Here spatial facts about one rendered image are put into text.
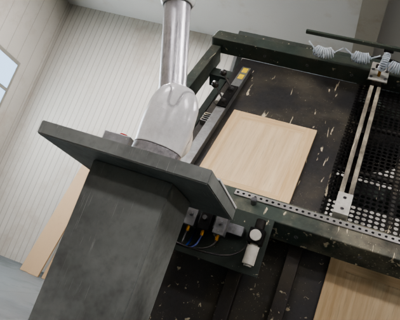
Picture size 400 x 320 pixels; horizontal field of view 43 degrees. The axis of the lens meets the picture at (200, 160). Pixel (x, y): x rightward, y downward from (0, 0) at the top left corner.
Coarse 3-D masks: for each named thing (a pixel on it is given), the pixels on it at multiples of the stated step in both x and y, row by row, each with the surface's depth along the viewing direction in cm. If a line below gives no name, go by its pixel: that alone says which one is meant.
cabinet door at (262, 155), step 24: (240, 120) 255; (264, 120) 255; (216, 144) 240; (240, 144) 241; (264, 144) 241; (288, 144) 241; (216, 168) 228; (240, 168) 228; (264, 168) 228; (288, 168) 228; (264, 192) 217; (288, 192) 217
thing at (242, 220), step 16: (192, 208) 198; (192, 224) 196; (208, 224) 195; (224, 224) 194; (240, 224) 203; (256, 224) 196; (272, 224) 200; (192, 240) 205; (208, 240) 203; (224, 240) 202; (240, 240) 201; (256, 240) 191; (208, 256) 202; (224, 256) 192; (240, 256) 199; (256, 256) 193; (240, 272) 198; (256, 272) 196
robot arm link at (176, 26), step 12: (168, 0) 183; (180, 0) 182; (192, 0) 185; (168, 12) 182; (180, 12) 182; (168, 24) 181; (180, 24) 181; (168, 36) 180; (180, 36) 180; (168, 48) 179; (180, 48) 179; (168, 60) 178; (180, 60) 178; (168, 72) 176; (180, 72) 177
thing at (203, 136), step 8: (240, 72) 284; (248, 72) 285; (240, 80) 278; (240, 88) 277; (216, 112) 255; (224, 112) 259; (208, 120) 251; (216, 120) 251; (208, 128) 246; (200, 136) 241; (208, 136) 243; (192, 144) 237; (200, 144) 237; (192, 152) 232; (200, 152) 237; (184, 160) 228; (192, 160) 229
